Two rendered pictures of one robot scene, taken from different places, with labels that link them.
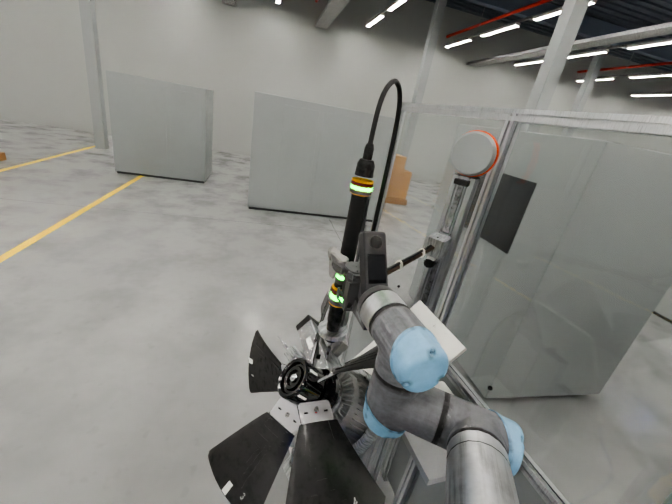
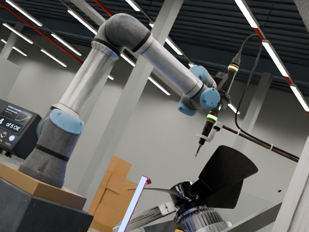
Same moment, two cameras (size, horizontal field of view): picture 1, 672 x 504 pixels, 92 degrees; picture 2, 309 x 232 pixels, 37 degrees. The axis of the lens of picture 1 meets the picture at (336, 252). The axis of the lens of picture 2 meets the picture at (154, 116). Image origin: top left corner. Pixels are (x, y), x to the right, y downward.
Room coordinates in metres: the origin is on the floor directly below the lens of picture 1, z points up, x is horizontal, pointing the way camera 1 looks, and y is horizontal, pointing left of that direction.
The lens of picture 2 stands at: (-0.80, -1.47, 1.14)
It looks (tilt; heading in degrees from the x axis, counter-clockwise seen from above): 9 degrees up; 52
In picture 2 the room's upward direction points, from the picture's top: 24 degrees clockwise
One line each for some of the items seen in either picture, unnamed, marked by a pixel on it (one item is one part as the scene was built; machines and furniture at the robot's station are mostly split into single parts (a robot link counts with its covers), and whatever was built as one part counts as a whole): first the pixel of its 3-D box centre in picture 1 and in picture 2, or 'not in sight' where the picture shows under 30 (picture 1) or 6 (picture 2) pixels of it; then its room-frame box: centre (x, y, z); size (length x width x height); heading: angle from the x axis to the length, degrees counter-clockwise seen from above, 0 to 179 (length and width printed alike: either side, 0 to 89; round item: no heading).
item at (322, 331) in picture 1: (337, 313); (209, 130); (0.64, -0.03, 1.50); 0.09 x 0.07 x 0.10; 146
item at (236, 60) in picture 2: (347, 254); (220, 97); (0.64, -0.03, 1.66); 0.04 x 0.04 x 0.46
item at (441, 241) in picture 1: (437, 245); not in sight; (1.16, -0.37, 1.54); 0.10 x 0.07 x 0.08; 146
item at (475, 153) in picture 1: (474, 154); not in sight; (1.24, -0.42, 1.88); 0.17 x 0.15 x 0.16; 21
